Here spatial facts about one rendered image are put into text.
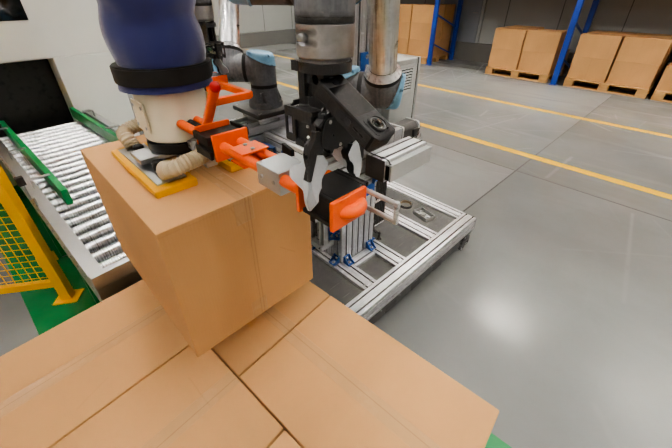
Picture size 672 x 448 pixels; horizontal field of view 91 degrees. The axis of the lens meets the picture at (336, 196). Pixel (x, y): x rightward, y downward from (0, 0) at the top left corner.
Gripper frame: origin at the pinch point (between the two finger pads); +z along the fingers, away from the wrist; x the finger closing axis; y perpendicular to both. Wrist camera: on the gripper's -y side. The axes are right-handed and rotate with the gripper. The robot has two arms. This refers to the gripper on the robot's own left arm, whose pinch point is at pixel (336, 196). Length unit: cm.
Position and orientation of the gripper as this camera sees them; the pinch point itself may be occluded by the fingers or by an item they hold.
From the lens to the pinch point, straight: 52.8
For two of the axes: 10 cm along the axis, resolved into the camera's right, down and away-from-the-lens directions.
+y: -7.1, -3.6, 6.0
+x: -7.0, 3.6, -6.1
